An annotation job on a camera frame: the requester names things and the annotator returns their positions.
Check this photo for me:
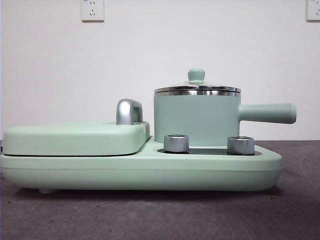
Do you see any glass pot lid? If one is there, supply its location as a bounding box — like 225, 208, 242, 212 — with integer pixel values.
153, 68, 241, 94

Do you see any silver control knob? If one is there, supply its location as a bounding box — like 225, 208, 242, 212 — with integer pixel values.
226, 136, 255, 155
162, 134, 190, 153

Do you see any mint green cooker base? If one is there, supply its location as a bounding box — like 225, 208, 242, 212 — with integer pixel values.
0, 136, 283, 195

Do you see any mint green pot with handle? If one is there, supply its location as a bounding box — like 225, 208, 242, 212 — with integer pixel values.
152, 87, 298, 148

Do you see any white wall socket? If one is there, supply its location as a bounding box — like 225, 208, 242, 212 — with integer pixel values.
306, 0, 320, 23
81, 0, 105, 23

